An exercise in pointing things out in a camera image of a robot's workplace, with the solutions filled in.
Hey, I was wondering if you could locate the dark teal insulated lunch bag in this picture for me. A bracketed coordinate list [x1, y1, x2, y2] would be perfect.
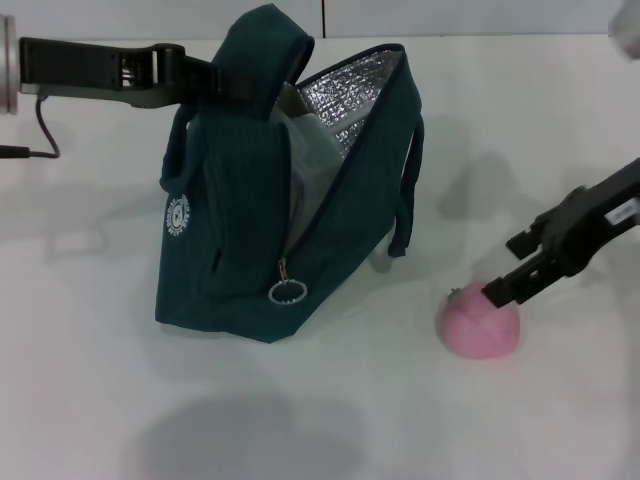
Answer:
[155, 3, 426, 346]

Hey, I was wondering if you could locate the clear plastic blue-rimmed food container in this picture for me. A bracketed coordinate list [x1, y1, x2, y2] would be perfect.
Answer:
[285, 112, 347, 211]

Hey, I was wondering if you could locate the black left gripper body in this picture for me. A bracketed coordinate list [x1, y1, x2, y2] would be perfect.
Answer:
[19, 37, 186, 109]

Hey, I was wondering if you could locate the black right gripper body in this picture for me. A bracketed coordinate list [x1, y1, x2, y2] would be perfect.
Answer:
[549, 157, 640, 276]

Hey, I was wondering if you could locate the pink peach toy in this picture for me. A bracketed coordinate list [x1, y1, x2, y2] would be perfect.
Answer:
[435, 280, 522, 360]

